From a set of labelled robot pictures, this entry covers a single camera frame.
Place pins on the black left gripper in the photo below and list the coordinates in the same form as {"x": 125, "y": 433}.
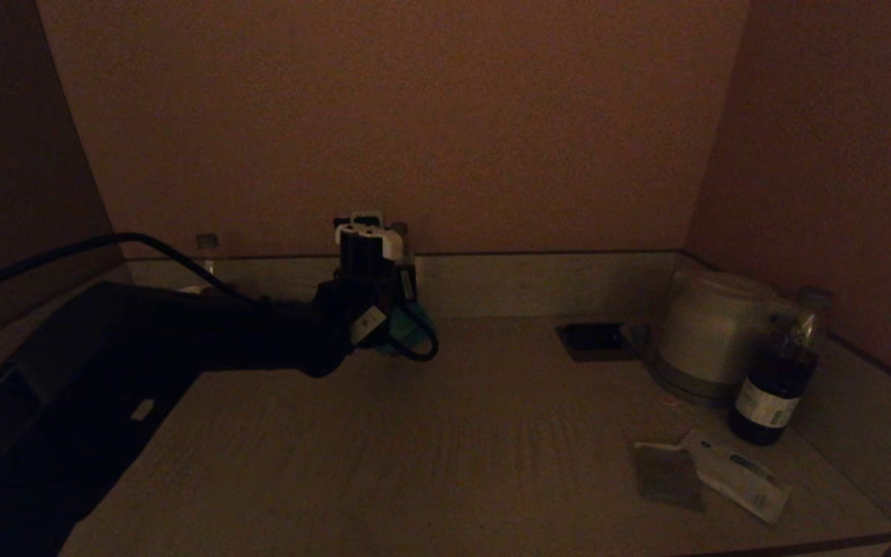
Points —
{"x": 368, "y": 302}

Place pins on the green fluffy cloth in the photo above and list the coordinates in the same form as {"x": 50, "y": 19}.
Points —
{"x": 411, "y": 333}

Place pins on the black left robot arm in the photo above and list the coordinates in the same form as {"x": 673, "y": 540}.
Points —
{"x": 144, "y": 348}

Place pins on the clear water bottle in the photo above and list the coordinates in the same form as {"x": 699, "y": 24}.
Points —
{"x": 401, "y": 230}

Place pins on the amber tea bottle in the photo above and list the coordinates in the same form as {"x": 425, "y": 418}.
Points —
{"x": 208, "y": 247}

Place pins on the black recessed socket panel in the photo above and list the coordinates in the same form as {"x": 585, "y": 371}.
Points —
{"x": 596, "y": 341}

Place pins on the small red tea tag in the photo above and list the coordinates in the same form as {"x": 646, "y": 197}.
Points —
{"x": 671, "y": 401}

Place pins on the grey kettle base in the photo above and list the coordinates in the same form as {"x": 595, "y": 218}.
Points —
{"x": 681, "y": 385}

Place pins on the white electric kettle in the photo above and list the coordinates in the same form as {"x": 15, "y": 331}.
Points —
{"x": 708, "y": 329}

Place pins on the grey tea bag sachet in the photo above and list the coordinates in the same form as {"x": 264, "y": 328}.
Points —
{"x": 667, "y": 480}

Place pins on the dark cola bottle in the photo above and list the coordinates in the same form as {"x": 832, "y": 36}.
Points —
{"x": 774, "y": 387}

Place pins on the white paper sachet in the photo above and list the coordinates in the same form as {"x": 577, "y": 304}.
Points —
{"x": 747, "y": 480}

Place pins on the black white-capped wrist camera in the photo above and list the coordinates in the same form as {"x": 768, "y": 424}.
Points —
{"x": 368, "y": 240}

